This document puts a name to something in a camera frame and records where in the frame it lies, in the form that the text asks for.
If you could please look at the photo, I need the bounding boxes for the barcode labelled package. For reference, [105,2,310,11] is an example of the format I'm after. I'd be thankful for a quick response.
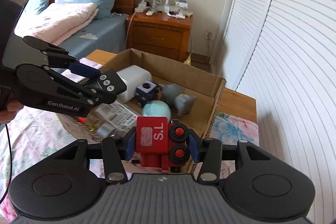
[95,101,139,131]

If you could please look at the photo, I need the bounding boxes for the red toy train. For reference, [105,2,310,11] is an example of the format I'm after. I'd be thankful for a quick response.
[135,117,190,173]

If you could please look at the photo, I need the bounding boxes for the mint green round case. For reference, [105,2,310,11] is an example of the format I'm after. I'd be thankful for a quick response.
[142,100,171,121]

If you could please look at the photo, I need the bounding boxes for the dark blue toy block car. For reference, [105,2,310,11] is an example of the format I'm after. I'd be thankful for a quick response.
[135,80,159,107]

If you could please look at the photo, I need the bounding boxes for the grey elephant toy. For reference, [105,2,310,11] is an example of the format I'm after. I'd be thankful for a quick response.
[159,84,196,117]

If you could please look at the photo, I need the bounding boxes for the white translucent plastic case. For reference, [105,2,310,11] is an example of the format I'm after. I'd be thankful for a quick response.
[117,65,152,103]

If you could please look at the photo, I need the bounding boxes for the bottle of yellow capsules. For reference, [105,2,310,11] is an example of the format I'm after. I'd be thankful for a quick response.
[76,116,116,139]

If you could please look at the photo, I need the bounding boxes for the person's hand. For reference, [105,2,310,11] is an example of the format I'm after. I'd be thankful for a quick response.
[0,100,24,124]

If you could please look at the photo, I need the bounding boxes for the pink floral quilt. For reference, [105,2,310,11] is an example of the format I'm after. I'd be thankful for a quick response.
[14,3,99,46]

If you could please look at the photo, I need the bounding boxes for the blue bed sheet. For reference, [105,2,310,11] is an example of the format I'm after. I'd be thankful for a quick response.
[60,13,127,59]

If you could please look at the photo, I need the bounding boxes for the pink floral tablecloth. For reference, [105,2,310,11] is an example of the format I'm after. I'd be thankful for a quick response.
[0,57,261,222]

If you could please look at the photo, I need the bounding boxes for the brown cardboard box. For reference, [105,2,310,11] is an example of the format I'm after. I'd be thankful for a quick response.
[56,48,227,175]

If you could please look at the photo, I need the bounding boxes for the yellow bag on floor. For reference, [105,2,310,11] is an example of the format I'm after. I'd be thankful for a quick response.
[183,52,193,65]

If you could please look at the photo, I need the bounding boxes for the white power strip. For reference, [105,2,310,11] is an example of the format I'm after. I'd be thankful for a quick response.
[134,0,150,13]

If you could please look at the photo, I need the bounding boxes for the white remote control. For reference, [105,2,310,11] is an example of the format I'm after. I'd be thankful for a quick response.
[146,11,154,16]

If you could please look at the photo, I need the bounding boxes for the wooden nightstand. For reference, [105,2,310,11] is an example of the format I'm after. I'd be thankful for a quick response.
[126,12,193,62]

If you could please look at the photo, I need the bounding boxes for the clear spray bottle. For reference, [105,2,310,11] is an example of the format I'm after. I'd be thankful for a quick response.
[163,0,170,14]

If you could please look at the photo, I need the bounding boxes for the white louvred closet doors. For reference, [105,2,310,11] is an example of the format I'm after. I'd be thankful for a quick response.
[215,0,335,223]

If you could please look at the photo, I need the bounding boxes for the white phone stand gadget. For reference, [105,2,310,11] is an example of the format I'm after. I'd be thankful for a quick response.
[175,0,188,16]

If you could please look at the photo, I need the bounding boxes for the wall power outlet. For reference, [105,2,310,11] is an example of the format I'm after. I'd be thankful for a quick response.
[205,30,214,40]

